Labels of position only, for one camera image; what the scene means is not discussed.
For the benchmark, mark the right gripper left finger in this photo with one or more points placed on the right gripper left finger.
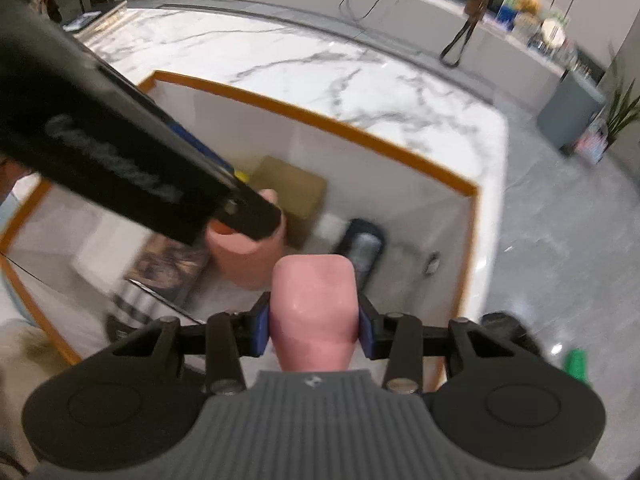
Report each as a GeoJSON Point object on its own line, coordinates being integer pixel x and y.
{"type": "Point", "coordinates": [228, 337]}

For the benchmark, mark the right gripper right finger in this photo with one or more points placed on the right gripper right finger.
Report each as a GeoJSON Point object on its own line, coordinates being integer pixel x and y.
{"type": "Point", "coordinates": [396, 338]}

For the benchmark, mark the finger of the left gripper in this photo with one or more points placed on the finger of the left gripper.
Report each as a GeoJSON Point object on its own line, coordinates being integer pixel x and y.
{"type": "Point", "coordinates": [199, 145]}

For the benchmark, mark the pink plastic cup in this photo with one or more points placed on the pink plastic cup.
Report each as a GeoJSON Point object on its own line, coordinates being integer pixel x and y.
{"type": "Point", "coordinates": [241, 260]}

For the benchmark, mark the plaid glasses case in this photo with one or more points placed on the plaid glasses case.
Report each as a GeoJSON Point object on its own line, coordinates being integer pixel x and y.
{"type": "Point", "coordinates": [134, 306]}

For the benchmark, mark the brown cardboard box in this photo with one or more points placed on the brown cardboard box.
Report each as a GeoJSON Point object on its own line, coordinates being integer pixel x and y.
{"type": "Point", "coordinates": [301, 196]}

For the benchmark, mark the dark illustrated box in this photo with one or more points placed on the dark illustrated box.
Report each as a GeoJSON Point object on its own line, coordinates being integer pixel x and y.
{"type": "Point", "coordinates": [169, 269]}

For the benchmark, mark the black barcode box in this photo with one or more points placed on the black barcode box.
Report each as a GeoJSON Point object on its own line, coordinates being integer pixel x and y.
{"type": "Point", "coordinates": [363, 244]}

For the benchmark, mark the patterned gift bag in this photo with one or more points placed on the patterned gift bag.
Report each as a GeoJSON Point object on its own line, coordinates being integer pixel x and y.
{"type": "Point", "coordinates": [592, 144]}

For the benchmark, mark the white tv console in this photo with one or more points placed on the white tv console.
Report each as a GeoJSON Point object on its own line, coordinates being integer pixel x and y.
{"type": "Point", "coordinates": [418, 30]}

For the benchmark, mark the grey trash bin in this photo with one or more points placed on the grey trash bin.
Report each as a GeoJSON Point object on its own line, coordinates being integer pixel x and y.
{"type": "Point", "coordinates": [574, 104]}

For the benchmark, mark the green potted plant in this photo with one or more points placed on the green potted plant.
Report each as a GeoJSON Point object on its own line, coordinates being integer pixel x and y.
{"type": "Point", "coordinates": [622, 98]}

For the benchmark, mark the brown camera with strap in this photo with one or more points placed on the brown camera with strap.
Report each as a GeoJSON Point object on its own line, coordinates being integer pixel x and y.
{"type": "Point", "coordinates": [451, 55]}

